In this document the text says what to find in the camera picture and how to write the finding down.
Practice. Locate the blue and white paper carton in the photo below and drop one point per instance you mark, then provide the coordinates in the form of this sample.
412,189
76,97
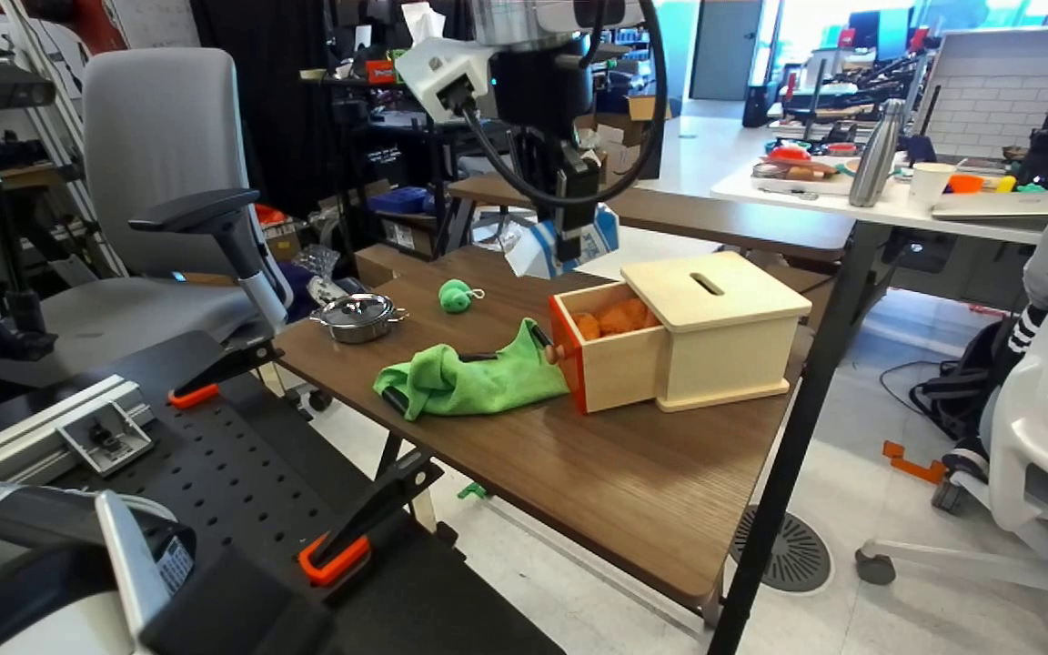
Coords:
602,238

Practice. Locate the orange wooden drawer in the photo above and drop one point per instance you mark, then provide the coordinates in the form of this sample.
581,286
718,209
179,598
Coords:
606,343

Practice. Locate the aluminium rail bracket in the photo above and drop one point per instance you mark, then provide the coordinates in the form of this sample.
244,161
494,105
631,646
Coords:
99,426

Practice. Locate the green cloth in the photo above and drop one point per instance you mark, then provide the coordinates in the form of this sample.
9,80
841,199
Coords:
438,378

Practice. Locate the orange black clamp front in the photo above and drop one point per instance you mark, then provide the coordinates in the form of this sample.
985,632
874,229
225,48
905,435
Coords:
362,526

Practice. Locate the brown side table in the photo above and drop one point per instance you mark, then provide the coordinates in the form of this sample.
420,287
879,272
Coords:
733,221

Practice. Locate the small green ball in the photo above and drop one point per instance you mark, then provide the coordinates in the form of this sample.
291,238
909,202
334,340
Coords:
456,295

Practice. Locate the wooden box with slot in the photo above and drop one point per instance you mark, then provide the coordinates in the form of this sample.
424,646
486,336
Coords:
728,327

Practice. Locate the grey office chair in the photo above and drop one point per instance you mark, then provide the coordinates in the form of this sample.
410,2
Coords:
170,177

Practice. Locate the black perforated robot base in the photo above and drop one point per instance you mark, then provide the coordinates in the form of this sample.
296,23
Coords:
254,483

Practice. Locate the white cup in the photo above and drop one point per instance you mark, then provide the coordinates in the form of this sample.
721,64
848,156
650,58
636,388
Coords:
929,183

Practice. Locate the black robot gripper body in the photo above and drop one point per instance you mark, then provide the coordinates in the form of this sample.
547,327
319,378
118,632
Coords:
541,97

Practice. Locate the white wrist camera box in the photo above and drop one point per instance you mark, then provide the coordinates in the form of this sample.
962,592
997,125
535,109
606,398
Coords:
443,75

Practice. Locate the orange black clamp rear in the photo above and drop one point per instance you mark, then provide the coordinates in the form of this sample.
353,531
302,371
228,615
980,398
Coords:
228,366

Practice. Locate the orange black clamp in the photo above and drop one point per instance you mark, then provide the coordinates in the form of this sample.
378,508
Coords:
362,526
228,366

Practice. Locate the silver water bottle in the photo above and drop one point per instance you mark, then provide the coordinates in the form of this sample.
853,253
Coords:
874,165

